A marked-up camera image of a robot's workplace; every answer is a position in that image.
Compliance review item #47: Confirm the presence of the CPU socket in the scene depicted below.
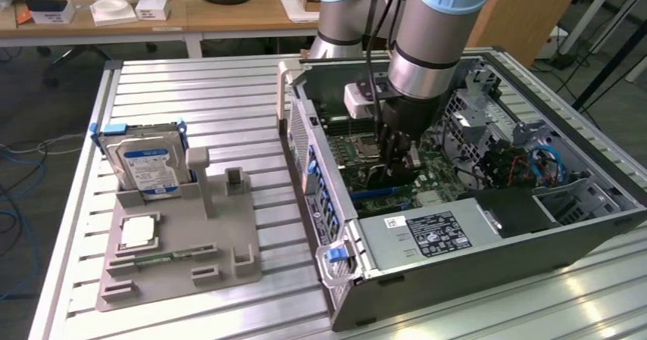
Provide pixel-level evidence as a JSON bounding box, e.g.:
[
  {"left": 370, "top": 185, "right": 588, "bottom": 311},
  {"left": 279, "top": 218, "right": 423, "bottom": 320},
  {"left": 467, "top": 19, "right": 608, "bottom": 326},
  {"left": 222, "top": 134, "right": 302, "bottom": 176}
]
[{"left": 352, "top": 133, "right": 383, "bottom": 164}]

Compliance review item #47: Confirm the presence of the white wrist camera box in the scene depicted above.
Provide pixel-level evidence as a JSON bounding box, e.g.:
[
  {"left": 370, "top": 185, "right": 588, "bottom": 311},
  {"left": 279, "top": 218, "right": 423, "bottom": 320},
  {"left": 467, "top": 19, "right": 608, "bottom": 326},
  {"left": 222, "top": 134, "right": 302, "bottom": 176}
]
[{"left": 342, "top": 81, "right": 386, "bottom": 120}]

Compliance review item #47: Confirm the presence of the blue expansion slot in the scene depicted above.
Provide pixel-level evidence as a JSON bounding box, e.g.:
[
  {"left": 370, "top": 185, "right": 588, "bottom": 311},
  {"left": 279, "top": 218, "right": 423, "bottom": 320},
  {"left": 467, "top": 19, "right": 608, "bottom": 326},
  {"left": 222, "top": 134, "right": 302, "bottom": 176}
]
[{"left": 351, "top": 184, "right": 407, "bottom": 204}]

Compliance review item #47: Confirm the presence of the white round holder block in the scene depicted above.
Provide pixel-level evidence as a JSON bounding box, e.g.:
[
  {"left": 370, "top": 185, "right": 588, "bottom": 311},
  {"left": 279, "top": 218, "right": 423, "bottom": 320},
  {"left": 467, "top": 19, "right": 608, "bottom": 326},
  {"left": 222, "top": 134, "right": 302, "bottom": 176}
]
[{"left": 90, "top": 0, "right": 140, "bottom": 27}]

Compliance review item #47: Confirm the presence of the black open PC case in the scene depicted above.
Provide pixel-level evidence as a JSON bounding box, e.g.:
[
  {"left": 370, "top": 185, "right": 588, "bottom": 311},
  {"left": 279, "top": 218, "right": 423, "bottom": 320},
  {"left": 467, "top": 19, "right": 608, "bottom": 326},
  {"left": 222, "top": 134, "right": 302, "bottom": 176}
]
[{"left": 278, "top": 46, "right": 647, "bottom": 332}]

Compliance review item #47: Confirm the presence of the green motherboard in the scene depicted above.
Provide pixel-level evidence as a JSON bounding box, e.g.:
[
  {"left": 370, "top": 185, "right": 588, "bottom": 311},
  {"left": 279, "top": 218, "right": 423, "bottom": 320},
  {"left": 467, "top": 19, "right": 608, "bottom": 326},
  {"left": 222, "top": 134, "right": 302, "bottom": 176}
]
[{"left": 323, "top": 108, "right": 474, "bottom": 217}]

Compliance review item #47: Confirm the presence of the white floor cable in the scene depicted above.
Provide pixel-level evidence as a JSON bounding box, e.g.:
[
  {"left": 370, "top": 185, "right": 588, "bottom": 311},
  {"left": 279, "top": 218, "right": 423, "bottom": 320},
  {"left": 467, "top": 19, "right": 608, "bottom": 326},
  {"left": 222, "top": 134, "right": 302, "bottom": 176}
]
[{"left": 7, "top": 132, "right": 86, "bottom": 156}]

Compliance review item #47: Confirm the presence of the white box black lid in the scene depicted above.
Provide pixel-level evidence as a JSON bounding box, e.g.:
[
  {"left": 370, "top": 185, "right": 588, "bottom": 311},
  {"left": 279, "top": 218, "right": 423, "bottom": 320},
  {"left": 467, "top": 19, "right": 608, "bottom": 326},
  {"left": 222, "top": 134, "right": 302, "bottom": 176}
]
[{"left": 27, "top": 0, "right": 78, "bottom": 25}]

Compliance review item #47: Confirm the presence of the white paper sheet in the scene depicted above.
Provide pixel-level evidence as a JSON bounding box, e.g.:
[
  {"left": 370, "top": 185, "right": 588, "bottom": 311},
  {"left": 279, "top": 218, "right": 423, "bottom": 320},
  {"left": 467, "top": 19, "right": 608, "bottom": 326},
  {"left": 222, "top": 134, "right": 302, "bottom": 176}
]
[{"left": 279, "top": 0, "right": 324, "bottom": 24}]

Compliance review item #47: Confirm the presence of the red wire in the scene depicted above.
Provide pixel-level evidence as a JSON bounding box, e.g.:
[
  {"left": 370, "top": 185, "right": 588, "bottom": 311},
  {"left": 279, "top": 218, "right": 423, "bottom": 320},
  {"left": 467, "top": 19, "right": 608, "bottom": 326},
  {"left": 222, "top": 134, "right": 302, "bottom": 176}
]
[{"left": 507, "top": 153, "right": 532, "bottom": 186}]

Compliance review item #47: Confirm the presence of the grey power supply unit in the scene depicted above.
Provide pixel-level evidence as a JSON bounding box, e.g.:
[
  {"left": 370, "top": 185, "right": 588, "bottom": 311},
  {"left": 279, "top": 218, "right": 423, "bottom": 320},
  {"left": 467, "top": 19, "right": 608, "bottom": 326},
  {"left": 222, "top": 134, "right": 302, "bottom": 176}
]
[{"left": 356, "top": 198, "right": 502, "bottom": 273}]

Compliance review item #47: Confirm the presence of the black office chair base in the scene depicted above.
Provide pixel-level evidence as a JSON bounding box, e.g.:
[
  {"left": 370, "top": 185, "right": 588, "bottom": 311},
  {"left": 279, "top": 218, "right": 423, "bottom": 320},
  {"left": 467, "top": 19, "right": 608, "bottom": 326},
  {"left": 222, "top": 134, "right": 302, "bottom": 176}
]
[{"left": 40, "top": 45, "right": 114, "bottom": 88}]

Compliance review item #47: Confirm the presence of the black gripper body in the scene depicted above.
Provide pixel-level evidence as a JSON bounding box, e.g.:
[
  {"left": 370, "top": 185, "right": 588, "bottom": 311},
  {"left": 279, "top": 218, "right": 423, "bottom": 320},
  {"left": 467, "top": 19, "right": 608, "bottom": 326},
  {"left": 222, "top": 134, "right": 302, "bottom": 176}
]
[{"left": 379, "top": 95, "right": 442, "bottom": 139}]

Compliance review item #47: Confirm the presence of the silver CPU chip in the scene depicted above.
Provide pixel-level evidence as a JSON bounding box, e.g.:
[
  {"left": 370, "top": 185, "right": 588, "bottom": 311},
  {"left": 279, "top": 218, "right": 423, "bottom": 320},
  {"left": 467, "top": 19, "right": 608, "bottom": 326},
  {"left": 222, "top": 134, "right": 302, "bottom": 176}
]
[{"left": 119, "top": 216, "right": 158, "bottom": 249}]

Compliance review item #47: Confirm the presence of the blue floor cable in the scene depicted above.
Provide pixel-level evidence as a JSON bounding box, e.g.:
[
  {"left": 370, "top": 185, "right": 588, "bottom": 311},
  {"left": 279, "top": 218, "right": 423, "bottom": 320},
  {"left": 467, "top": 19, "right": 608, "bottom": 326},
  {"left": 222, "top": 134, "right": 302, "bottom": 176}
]
[{"left": 0, "top": 142, "right": 52, "bottom": 303}]

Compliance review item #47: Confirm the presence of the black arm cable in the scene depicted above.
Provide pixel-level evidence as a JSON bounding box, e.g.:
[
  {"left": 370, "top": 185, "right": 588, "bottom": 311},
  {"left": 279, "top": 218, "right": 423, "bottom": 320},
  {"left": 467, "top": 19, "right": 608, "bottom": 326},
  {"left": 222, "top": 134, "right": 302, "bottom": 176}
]
[{"left": 364, "top": 0, "right": 407, "bottom": 129}]

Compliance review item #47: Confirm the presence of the blue wire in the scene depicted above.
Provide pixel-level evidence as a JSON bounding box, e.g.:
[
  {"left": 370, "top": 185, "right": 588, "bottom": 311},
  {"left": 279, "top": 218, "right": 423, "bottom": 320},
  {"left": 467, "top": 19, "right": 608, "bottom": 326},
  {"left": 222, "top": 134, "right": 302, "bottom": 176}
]
[{"left": 527, "top": 144, "right": 571, "bottom": 186}]

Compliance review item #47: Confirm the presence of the black slanted stand pole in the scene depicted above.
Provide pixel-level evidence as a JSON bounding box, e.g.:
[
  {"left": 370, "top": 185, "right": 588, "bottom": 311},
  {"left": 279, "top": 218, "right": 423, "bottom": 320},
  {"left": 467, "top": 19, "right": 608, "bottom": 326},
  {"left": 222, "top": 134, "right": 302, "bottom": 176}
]
[{"left": 572, "top": 0, "right": 647, "bottom": 111}]

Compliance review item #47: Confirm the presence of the blue case latch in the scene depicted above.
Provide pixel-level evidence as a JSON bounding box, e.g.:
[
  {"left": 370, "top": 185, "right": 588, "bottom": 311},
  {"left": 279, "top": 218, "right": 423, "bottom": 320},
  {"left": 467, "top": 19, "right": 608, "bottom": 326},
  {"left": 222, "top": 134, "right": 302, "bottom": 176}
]
[{"left": 324, "top": 247, "right": 348, "bottom": 267}]

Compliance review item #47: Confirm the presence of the wooden desk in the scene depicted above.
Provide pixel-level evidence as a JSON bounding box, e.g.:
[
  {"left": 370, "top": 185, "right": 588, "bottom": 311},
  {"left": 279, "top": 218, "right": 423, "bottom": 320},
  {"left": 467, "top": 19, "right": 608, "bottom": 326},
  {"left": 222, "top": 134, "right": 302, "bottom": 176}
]
[{"left": 0, "top": 0, "right": 324, "bottom": 49}]

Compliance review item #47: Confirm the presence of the hard disk drive blue label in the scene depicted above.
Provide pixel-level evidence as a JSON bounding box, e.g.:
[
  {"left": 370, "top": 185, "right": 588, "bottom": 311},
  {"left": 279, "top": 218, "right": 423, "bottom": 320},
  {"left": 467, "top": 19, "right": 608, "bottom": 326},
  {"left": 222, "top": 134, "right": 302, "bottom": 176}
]
[{"left": 90, "top": 119, "right": 196, "bottom": 186}]

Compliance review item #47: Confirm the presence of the small white labelled box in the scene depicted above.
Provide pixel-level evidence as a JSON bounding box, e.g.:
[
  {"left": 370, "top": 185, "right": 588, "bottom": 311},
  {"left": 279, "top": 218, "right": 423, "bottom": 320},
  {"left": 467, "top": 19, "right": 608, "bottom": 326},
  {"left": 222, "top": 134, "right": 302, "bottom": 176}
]
[{"left": 134, "top": 0, "right": 174, "bottom": 21}]

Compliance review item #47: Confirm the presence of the green RAM stick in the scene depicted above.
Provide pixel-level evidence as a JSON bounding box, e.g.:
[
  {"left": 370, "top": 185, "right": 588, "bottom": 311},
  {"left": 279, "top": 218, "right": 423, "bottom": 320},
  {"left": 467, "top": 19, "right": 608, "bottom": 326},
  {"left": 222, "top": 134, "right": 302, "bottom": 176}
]
[{"left": 135, "top": 251, "right": 196, "bottom": 269}]

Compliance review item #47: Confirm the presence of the wooden cabinet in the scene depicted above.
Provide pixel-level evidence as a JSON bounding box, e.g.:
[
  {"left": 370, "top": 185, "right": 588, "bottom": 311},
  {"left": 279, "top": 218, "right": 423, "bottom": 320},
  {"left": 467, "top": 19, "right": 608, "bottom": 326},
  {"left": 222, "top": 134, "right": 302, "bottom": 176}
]
[{"left": 462, "top": 0, "right": 588, "bottom": 68}]

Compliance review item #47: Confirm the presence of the grey printed parts rack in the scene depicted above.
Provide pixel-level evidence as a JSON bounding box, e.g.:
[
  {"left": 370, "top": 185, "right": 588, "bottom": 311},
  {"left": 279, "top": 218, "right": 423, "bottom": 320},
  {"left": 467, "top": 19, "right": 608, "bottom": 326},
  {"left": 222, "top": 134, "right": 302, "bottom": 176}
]
[{"left": 95, "top": 145, "right": 264, "bottom": 313}]

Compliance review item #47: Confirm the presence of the perforated metal disk bay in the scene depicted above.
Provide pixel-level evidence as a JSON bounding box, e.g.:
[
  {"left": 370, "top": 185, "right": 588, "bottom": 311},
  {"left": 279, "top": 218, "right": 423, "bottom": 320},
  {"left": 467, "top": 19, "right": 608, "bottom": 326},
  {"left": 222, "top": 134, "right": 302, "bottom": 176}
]
[{"left": 443, "top": 87, "right": 512, "bottom": 160}]

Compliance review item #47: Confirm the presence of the beige card retention bracket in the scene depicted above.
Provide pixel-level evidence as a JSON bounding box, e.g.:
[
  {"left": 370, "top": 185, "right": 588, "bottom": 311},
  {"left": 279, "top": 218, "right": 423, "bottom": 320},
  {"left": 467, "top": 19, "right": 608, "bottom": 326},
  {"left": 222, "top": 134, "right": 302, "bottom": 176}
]
[{"left": 276, "top": 60, "right": 306, "bottom": 129}]

